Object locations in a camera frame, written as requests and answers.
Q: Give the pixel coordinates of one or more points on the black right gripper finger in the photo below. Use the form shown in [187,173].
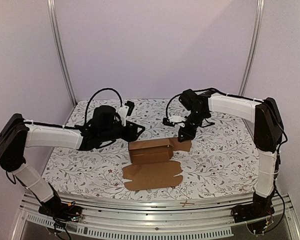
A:
[188,136]
[181,136]

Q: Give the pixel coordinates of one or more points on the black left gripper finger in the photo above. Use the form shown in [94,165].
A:
[131,137]
[139,129]

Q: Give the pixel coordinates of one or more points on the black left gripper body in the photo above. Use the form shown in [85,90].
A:
[109,134]

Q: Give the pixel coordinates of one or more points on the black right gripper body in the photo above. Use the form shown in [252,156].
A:
[190,125]

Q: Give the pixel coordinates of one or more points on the brown cardboard box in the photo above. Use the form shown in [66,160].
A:
[151,165]

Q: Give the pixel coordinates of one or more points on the left robot arm white sleeve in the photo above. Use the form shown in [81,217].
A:
[21,138]

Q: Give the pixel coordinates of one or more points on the robot arm white sleeve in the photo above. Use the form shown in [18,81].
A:
[21,138]
[268,135]

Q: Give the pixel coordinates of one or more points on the right robot arm white sleeve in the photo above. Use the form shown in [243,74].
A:
[268,135]

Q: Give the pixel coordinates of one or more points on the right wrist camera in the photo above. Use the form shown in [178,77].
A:
[174,120]

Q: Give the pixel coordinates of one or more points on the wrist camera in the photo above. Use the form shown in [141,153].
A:
[174,120]
[125,111]

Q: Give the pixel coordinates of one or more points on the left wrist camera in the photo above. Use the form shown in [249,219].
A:
[125,111]

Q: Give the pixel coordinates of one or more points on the aluminium front rail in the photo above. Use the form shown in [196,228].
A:
[194,219]

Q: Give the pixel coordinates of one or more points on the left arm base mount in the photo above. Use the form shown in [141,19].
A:
[61,211]

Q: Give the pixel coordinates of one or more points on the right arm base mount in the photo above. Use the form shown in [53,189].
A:
[251,211]

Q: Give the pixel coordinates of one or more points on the right aluminium frame post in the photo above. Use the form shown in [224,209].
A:
[253,46]

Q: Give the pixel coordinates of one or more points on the aluminium frame post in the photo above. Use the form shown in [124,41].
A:
[253,46]
[52,12]

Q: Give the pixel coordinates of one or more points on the left aluminium frame post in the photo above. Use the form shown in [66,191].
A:
[52,12]

